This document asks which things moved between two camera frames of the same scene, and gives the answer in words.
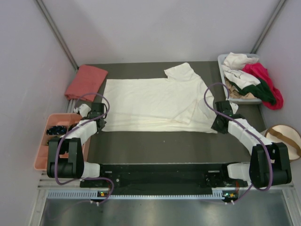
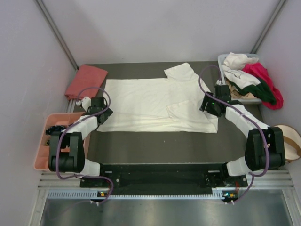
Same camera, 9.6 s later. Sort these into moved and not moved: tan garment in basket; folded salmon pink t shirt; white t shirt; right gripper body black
Moved: right gripper body black
Not moved: white t shirt; folded salmon pink t shirt; tan garment in basket
